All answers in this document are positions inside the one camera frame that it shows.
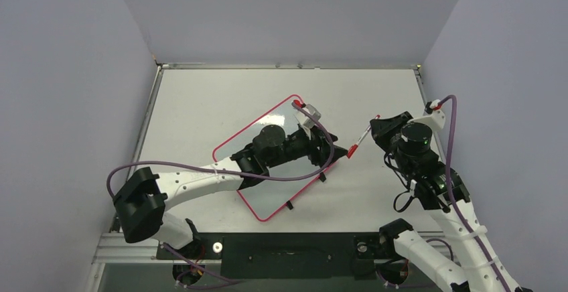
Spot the red capped whiteboard marker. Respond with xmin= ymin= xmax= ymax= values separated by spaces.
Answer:
xmin=346 ymin=123 xmax=372 ymax=159

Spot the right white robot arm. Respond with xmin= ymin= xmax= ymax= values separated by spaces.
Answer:
xmin=370 ymin=110 xmax=525 ymax=291

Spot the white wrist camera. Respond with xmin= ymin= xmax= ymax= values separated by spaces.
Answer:
xmin=293 ymin=100 xmax=322 ymax=130
xmin=409 ymin=99 xmax=446 ymax=132

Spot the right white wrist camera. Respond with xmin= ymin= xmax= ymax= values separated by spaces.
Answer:
xmin=409 ymin=99 xmax=446 ymax=132

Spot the pink framed whiteboard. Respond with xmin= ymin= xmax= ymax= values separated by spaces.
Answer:
xmin=212 ymin=94 xmax=334 ymax=222

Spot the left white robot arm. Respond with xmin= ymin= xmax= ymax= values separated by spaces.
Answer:
xmin=113 ymin=125 xmax=348 ymax=259

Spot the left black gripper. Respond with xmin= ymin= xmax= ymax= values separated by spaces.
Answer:
xmin=265 ymin=126 xmax=347 ymax=170

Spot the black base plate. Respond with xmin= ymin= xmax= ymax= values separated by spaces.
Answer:
xmin=179 ymin=232 xmax=410 ymax=284

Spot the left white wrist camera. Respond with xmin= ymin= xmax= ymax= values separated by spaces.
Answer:
xmin=293 ymin=100 xmax=322 ymax=130

